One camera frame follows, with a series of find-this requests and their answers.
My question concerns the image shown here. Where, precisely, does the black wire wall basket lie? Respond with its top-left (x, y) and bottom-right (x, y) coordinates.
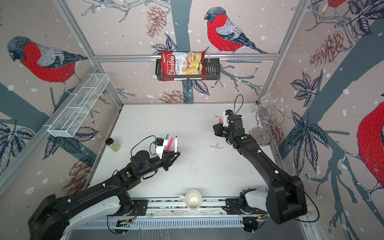
top-left (155, 57), bottom-right (221, 82)

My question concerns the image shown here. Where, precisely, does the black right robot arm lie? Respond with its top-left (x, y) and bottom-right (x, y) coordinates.
top-left (213, 110), bottom-right (308, 224)

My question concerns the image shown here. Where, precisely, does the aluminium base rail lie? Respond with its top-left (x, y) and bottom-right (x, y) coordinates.
top-left (68, 196), bottom-right (313, 232)

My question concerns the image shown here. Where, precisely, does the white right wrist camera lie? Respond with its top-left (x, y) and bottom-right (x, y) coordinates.
top-left (222, 110), bottom-right (234, 127)

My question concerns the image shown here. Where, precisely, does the red cassava chips bag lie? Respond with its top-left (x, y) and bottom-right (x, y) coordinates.
top-left (159, 51), bottom-right (207, 82)

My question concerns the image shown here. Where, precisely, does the small glass spice jar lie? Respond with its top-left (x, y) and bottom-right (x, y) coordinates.
top-left (105, 138), bottom-right (121, 153)

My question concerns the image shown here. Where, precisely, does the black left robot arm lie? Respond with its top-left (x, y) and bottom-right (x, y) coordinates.
top-left (28, 151), bottom-right (180, 240)

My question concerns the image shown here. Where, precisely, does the white ceramic cup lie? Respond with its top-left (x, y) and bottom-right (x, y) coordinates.
top-left (179, 190), bottom-right (203, 211)

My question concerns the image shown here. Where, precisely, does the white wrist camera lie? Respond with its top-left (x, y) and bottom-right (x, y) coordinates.
top-left (222, 110), bottom-right (234, 127)
top-left (156, 139), bottom-right (168, 159)

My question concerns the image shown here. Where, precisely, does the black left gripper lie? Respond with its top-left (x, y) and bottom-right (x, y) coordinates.
top-left (139, 150), bottom-right (181, 178)

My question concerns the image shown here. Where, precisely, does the chrome glass holder stand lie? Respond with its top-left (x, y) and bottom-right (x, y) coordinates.
top-left (249, 104), bottom-right (292, 146)

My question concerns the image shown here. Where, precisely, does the white marker pen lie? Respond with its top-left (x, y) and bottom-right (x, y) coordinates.
top-left (174, 136), bottom-right (178, 153)

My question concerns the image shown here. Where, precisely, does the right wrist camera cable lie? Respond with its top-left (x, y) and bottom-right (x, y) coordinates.
top-left (232, 94), bottom-right (244, 116)

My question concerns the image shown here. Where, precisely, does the white pen cap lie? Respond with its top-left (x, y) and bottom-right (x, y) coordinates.
top-left (210, 144), bottom-right (224, 150)

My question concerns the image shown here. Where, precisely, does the white mesh wall shelf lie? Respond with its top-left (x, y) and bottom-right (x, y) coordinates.
top-left (48, 73), bottom-right (110, 138)

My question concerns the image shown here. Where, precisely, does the pink highlighter pen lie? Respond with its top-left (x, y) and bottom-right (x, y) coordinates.
top-left (166, 138), bottom-right (173, 151)

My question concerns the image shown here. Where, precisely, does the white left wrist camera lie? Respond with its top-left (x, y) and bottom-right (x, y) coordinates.
top-left (156, 139), bottom-right (168, 159)

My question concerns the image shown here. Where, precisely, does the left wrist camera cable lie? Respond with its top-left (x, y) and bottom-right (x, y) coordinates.
top-left (130, 134), bottom-right (158, 157)

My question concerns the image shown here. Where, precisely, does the clear wine glass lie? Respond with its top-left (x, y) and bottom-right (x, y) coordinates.
top-left (250, 92), bottom-right (279, 112)

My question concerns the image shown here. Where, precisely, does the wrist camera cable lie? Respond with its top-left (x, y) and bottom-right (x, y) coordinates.
top-left (232, 94), bottom-right (244, 116)
top-left (130, 134), bottom-right (158, 157)

